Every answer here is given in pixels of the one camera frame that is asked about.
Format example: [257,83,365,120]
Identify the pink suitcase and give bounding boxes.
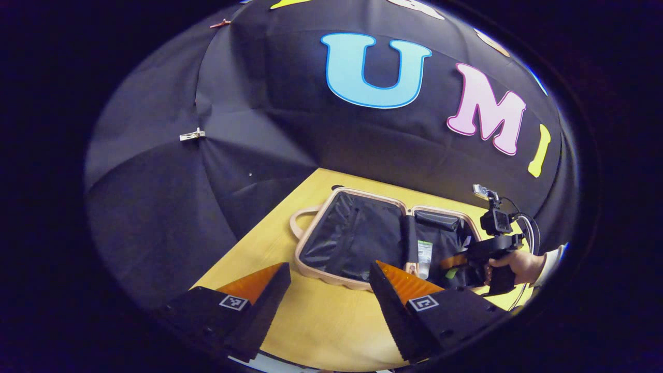
[289,188,498,292]

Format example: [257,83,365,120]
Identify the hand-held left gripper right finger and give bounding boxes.
[369,260,511,364]

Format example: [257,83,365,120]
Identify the black backdrop cloth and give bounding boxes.
[84,0,581,311]

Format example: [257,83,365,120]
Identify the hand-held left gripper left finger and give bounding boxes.
[161,262,292,363]

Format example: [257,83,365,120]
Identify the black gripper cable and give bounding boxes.
[500,196,542,254]

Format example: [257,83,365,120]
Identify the white tube with green label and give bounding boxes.
[417,240,435,280]

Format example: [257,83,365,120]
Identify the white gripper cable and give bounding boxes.
[510,213,537,312]

